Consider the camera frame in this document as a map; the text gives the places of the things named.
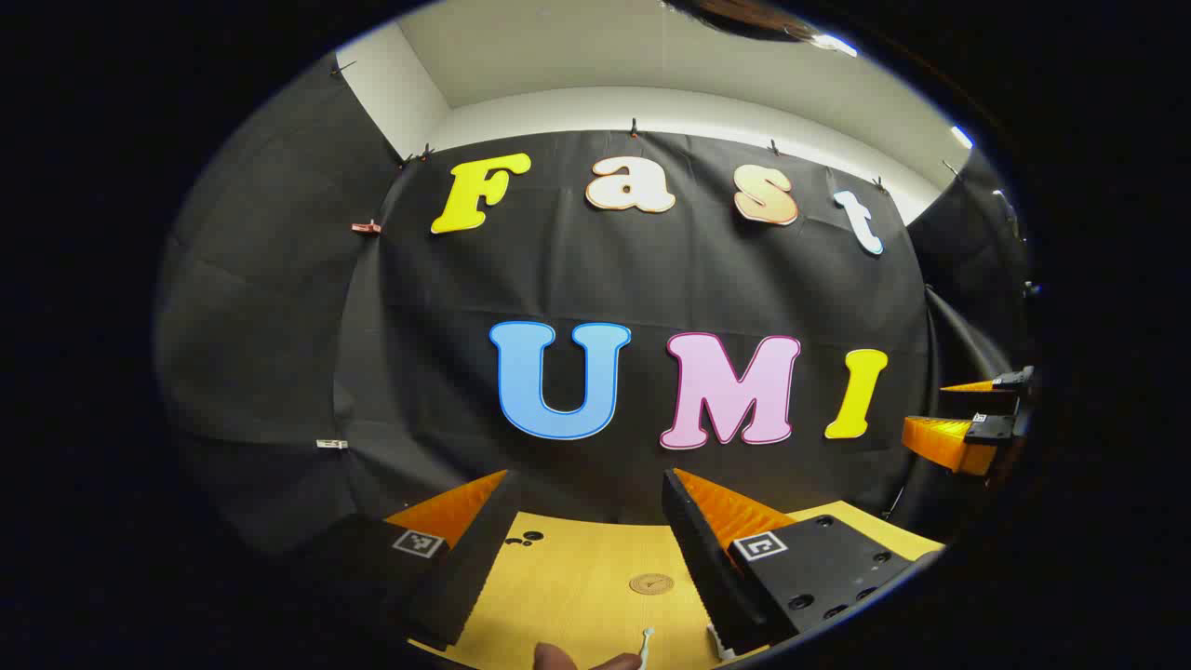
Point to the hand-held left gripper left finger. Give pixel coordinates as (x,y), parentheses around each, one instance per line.
(470,568)

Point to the red clip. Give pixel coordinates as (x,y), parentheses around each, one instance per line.
(366,226)

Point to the wooden desktop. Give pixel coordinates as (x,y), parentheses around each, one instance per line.
(577,577)

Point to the round brown coaster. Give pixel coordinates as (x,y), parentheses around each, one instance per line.
(651,583)

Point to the ceiling light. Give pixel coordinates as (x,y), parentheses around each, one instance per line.
(833,44)
(961,137)

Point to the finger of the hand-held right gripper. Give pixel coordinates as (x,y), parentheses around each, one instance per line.
(977,400)
(940,442)

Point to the pale green toothbrush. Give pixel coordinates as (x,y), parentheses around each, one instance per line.
(646,642)

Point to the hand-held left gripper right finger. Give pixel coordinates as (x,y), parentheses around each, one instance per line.
(693,549)

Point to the black backdrop cloth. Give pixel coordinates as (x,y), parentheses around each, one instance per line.
(651,279)

